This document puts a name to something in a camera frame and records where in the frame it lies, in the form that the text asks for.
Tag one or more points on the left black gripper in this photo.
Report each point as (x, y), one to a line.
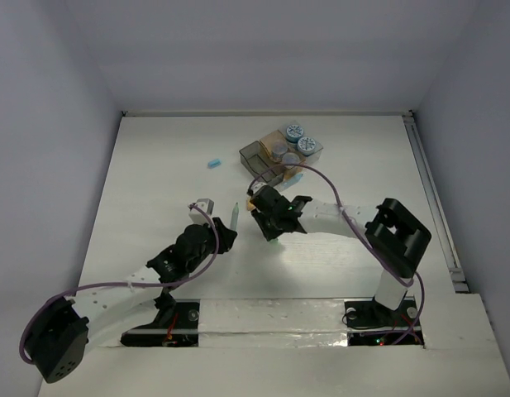
(223, 236)

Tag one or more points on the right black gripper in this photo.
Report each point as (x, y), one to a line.
(269, 232)

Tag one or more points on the dark grey plastic container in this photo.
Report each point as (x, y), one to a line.
(256, 160)

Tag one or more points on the aluminium rail right edge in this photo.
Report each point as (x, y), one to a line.
(443, 233)

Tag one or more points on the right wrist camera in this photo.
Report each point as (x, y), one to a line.
(255, 188)

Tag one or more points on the green highlighter marker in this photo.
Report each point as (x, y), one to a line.
(234, 217)

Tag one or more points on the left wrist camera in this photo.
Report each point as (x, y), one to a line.
(200, 212)

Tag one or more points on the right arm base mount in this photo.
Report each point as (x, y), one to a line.
(370, 324)

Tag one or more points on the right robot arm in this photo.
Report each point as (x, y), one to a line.
(393, 235)

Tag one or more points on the blue highlighter marker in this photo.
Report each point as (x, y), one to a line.
(292, 181)

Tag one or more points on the blue marker cap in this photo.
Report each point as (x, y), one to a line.
(214, 163)

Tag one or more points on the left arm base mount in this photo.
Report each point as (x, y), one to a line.
(175, 325)

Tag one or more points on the blue lidded round tin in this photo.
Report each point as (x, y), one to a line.
(293, 132)

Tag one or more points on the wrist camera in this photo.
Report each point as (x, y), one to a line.
(255, 188)
(200, 212)

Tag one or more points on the silver foil tape strip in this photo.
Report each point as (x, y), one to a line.
(274, 323)

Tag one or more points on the amber plastic container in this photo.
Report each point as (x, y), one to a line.
(268, 140)

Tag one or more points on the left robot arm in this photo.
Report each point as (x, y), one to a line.
(72, 323)

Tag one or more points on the clear jar of pins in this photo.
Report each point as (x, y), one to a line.
(277, 150)
(290, 160)

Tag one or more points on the clear plastic container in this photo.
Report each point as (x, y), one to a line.
(307, 160)

